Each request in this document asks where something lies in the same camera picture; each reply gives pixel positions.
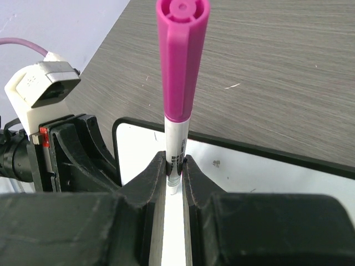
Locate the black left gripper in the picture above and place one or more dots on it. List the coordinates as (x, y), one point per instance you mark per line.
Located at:
(70, 155)

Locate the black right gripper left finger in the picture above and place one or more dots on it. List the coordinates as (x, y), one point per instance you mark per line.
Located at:
(110, 228)

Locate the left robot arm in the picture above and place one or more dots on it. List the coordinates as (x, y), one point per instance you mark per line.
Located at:
(14, 158)

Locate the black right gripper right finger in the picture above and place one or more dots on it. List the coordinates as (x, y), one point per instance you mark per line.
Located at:
(224, 228)

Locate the magenta capped white marker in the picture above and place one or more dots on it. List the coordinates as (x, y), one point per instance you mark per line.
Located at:
(181, 26)

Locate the white whiteboard black frame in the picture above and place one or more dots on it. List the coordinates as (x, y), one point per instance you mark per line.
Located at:
(238, 167)

